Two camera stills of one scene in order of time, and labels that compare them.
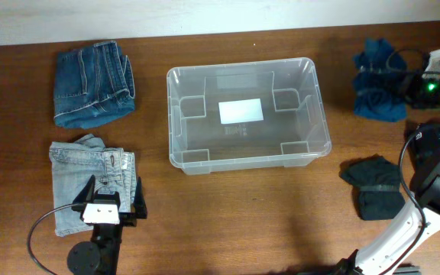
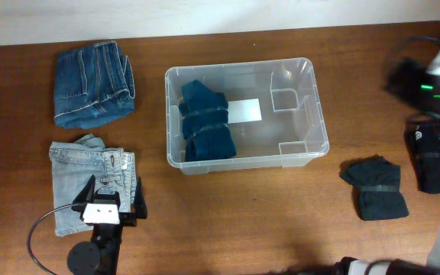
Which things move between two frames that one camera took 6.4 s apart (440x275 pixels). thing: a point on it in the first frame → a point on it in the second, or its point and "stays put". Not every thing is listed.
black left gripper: [130, 218] stays put
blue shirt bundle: [376, 74] → [205, 129]
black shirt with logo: [428, 142] stays put
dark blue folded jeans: [92, 85] stays put
